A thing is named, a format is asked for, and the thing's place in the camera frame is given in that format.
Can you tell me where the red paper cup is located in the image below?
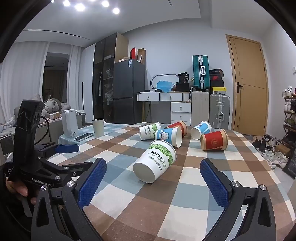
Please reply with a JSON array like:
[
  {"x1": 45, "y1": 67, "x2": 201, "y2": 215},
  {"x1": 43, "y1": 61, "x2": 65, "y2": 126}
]
[
  {"x1": 200, "y1": 129, "x2": 228, "y2": 151},
  {"x1": 164, "y1": 121, "x2": 188, "y2": 137}
]

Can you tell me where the white curtain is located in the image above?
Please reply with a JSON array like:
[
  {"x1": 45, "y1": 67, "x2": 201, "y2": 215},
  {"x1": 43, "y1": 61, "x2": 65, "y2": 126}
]
[{"x1": 67, "y1": 45, "x2": 84, "y2": 112}]

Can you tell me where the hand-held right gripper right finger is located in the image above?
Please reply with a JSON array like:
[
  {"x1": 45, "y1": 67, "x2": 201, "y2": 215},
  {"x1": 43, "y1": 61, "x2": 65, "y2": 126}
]
[{"x1": 199, "y1": 159, "x2": 277, "y2": 241}]

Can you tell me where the dark glass cabinet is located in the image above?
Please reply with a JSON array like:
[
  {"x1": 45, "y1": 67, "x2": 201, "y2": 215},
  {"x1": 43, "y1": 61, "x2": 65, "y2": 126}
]
[{"x1": 92, "y1": 32, "x2": 129, "y2": 123}]

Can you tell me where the white electric kettle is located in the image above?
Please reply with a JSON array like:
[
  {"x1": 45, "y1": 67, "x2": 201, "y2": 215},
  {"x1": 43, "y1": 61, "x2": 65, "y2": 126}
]
[{"x1": 61, "y1": 109, "x2": 79, "y2": 138}]

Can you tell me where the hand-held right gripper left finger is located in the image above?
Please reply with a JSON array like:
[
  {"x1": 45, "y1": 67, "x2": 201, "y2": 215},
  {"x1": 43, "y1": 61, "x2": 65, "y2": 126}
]
[{"x1": 31, "y1": 158, "x2": 108, "y2": 241}]

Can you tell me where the grey sofa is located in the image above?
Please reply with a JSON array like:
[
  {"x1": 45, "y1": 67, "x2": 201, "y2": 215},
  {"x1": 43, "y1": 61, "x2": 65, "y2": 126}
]
[{"x1": 0, "y1": 104, "x2": 51, "y2": 153}]

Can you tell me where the blue rabbit paper cup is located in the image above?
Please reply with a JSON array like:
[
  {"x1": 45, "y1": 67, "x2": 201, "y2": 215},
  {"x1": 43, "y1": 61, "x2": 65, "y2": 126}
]
[
  {"x1": 190, "y1": 121, "x2": 212, "y2": 140},
  {"x1": 154, "y1": 126, "x2": 183, "y2": 148}
]

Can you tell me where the grey clothes pile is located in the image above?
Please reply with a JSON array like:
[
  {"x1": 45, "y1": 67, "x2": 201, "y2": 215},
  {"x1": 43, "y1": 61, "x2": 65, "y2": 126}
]
[{"x1": 35, "y1": 93, "x2": 72, "y2": 116}]

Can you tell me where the silver suitcase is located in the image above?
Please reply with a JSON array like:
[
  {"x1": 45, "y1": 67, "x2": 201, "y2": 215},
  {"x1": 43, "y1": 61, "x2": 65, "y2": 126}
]
[{"x1": 209, "y1": 94, "x2": 231, "y2": 129}]

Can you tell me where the black refrigerator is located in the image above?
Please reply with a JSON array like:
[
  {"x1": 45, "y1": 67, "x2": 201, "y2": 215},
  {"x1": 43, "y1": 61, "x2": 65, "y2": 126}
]
[{"x1": 113, "y1": 59, "x2": 146, "y2": 125}]

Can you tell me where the black cable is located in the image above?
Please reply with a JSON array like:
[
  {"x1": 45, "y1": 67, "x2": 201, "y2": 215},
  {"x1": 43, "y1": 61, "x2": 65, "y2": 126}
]
[{"x1": 41, "y1": 118, "x2": 51, "y2": 141}]

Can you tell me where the smartphone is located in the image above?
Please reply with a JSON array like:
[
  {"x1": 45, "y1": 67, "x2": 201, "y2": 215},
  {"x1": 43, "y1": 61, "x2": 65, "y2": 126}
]
[{"x1": 74, "y1": 133, "x2": 94, "y2": 142}]

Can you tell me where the grey curved tube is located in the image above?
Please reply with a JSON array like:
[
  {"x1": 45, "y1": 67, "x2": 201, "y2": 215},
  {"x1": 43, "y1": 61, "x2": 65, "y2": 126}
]
[{"x1": 151, "y1": 74, "x2": 177, "y2": 90}]

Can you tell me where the checked tablecloth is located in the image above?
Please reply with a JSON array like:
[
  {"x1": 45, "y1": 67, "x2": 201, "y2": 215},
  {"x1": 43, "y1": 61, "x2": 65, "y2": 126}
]
[{"x1": 45, "y1": 122, "x2": 296, "y2": 241}]

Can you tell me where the wooden door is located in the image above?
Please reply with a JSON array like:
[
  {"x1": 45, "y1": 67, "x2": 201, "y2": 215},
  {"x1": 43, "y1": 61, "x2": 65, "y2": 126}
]
[{"x1": 226, "y1": 35, "x2": 269, "y2": 137}]

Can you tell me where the blue plastic bag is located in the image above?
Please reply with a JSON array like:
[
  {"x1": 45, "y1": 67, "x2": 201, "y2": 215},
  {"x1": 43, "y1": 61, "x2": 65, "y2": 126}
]
[{"x1": 157, "y1": 80, "x2": 176, "y2": 93}]

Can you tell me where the black red-logo shoe box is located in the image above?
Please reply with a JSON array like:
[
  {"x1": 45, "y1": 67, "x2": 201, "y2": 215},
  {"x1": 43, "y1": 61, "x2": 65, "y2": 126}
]
[{"x1": 209, "y1": 76, "x2": 225, "y2": 88}]

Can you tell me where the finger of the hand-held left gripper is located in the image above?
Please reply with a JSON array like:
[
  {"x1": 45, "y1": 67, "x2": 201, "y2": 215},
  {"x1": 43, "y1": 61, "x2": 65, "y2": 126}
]
[
  {"x1": 35, "y1": 142, "x2": 80, "y2": 161},
  {"x1": 43, "y1": 160, "x2": 93, "y2": 179}
]

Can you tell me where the person's left hand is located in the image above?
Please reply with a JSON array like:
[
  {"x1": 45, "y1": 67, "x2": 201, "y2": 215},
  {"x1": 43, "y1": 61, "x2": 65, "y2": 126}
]
[{"x1": 6, "y1": 179, "x2": 37, "y2": 205}]

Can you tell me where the pile of shoes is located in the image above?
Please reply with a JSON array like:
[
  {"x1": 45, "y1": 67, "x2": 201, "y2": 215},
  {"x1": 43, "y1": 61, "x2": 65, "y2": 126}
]
[{"x1": 251, "y1": 134, "x2": 288, "y2": 169}]

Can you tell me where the white green-leaf paper cup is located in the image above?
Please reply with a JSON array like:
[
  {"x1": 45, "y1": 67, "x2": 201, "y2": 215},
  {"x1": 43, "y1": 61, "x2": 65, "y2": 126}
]
[
  {"x1": 133, "y1": 140, "x2": 177, "y2": 184},
  {"x1": 139, "y1": 122, "x2": 162, "y2": 141}
]

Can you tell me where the open cardboard box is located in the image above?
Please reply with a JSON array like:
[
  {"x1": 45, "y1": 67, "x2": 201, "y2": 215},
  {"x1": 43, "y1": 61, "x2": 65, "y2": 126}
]
[{"x1": 137, "y1": 48, "x2": 147, "y2": 65}]

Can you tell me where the shoe rack with shoes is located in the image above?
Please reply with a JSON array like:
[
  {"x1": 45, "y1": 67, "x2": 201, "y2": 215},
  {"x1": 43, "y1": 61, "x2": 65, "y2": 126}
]
[{"x1": 282, "y1": 86, "x2": 296, "y2": 149}]

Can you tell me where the black printed bag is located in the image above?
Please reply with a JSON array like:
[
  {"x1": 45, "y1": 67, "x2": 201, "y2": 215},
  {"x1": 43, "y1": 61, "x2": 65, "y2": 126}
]
[{"x1": 282, "y1": 152, "x2": 296, "y2": 179}]

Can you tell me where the white suitcase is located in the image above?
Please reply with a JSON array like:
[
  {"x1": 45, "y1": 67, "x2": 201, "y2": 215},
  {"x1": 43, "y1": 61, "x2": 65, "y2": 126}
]
[{"x1": 190, "y1": 91, "x2": 210, "y2": 127}]

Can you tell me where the teal suitcase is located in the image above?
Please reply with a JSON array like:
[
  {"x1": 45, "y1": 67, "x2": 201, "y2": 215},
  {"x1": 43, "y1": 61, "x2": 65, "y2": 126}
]
[{"x1": 192, "y1": 55, "x2": 210, "y2": 91}]

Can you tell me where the white desk with drawers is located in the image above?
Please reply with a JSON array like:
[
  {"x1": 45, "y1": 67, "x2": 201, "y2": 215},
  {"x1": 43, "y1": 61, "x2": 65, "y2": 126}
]
[{"x1": 136, "y1": 91, "x2": 192, "y2": 127}]

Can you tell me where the ceiling light cluster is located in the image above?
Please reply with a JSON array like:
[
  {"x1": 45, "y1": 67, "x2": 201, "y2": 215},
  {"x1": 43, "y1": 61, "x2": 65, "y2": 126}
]
[{"x1": 50, "y1": 0, "x2": 121, "y2": 15}]

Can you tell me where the beige tumbler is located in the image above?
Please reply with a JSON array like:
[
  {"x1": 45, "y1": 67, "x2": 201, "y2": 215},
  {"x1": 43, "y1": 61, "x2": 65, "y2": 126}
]
[{"x1": 92, "y1": 119, "x2": 105, "y2": 138}]

